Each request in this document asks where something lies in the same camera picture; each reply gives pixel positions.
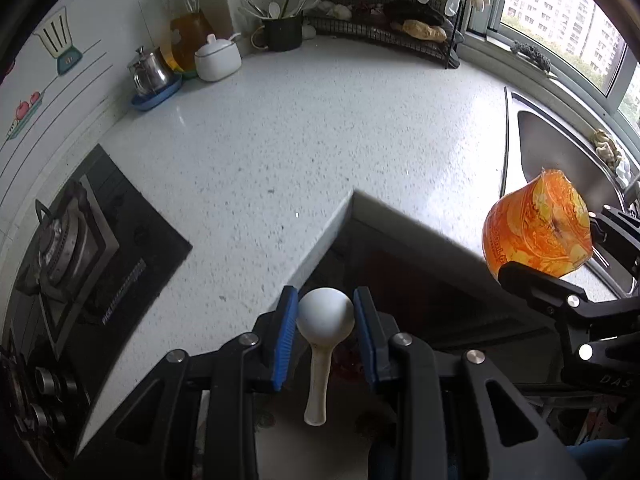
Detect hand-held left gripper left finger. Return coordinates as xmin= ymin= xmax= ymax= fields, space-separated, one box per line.
xmin=65 ymin=285 xmax=300 ymax=480

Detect blue saucer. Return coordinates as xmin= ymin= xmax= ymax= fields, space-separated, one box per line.
xmin=131 ymin=74 xmax=183 ymax=112

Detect silver cabinet door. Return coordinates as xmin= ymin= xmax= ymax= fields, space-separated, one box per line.
xmin=300 ymin=191 xmax=561 ymax=356

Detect glass oil bottle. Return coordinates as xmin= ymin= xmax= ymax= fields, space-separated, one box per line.
xmin=160 ymin=0 xmax=215 ymax=73

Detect black utensil cup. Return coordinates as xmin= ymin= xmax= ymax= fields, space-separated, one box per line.
xmin=251 ymin=14 xmax=304 ymax=52

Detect white plastic spoon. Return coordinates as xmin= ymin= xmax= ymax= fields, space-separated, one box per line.
xmin=296 ymin=287 xmax=355 ymax=427

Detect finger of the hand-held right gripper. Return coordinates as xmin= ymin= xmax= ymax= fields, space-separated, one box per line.
xmin=587 ymin=205 xmax=640 ymax=283
xmin=497 ymin=262 xmax=601 ymax=333

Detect ginger root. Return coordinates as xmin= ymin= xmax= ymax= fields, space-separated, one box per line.
xmin=402 ymin=19 xmax=447 ymax=42

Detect small steel pot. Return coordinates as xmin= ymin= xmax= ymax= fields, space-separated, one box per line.
xmin=127 ymin=46 xmax=175 ymax=98

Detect orange plastic cup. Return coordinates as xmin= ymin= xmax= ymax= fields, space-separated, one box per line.
xmin=482 ymin=170 xmax=595 ymax=281

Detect white lidded jar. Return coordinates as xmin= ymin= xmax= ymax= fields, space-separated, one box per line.
xmin=194 ymin=32 xmax=243 ymax=82

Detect beige crumpled cloth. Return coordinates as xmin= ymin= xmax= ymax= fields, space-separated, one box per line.
xmin=590 ymin=129 xmax=632 ymax=186

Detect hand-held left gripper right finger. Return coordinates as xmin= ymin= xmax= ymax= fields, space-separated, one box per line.
xmin=352 ymin=286 xmax=588 ymax=480

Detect garlic bulbs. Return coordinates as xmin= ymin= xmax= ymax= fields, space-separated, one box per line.
xmin=320 ymin=0 xmax=353 ymax=20

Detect black glass gas stove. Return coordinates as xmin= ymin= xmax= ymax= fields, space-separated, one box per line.
xmin=0 ymin=144 xmax=193 ymax=466

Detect pale metal spoon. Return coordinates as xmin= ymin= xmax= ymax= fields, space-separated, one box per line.
xmin=237 ymin=0 xmax=268 ymax=20

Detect cartoon kitchen wall sticker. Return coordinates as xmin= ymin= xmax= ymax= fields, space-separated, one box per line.
xmin=0 ymin=6 xmax=113 ymax=171

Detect dark dried plant sprig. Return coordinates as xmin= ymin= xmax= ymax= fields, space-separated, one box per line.
xmin=510 ymin=40 xmax=558 ymax=78

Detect black wire rack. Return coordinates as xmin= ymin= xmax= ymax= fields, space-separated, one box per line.
xmin=305 ymin=0 xmax=468 ymax=68

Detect stainless steel sink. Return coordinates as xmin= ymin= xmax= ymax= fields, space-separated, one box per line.
xmin=502 ymin=87 xmax=640 ymax=301

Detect blue denim pants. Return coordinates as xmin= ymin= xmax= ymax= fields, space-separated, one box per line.
xmin=565 ymin=437 xmax=631 ymax=480

